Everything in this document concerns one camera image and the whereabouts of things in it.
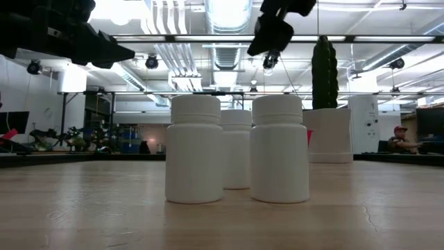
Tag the white pill bottle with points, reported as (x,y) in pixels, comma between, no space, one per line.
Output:
(279,156)
(237,152)
(194,156)

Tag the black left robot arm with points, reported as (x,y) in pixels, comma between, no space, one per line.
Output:
(8,24)

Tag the red flat strip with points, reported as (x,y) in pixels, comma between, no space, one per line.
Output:
(9,133)

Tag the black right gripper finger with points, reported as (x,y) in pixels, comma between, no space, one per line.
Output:
(272,34)

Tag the red plastic basket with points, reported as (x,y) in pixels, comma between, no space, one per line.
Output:
(309,137)

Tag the black aluminium table frame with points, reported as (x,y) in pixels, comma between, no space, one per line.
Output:
(69,159)

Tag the white hexagonal plant pot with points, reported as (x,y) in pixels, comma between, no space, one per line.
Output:
(329,135)

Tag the person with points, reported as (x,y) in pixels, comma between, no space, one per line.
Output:
(399,142)

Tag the background black robot arm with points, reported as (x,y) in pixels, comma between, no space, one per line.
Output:
(46,134)

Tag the hanging black spotlight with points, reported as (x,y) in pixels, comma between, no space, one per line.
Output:
(151,62)
(270,62)
(34,67)
(397,63)

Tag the tall green cactus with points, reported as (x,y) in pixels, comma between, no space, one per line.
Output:
(324,73)

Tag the black monitor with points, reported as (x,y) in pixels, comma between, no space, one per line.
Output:
(14,121)
(430,121)

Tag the small green potted plant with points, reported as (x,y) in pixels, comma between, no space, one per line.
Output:
(77,142)

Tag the white column with sockets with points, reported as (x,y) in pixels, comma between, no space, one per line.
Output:
(364,118)

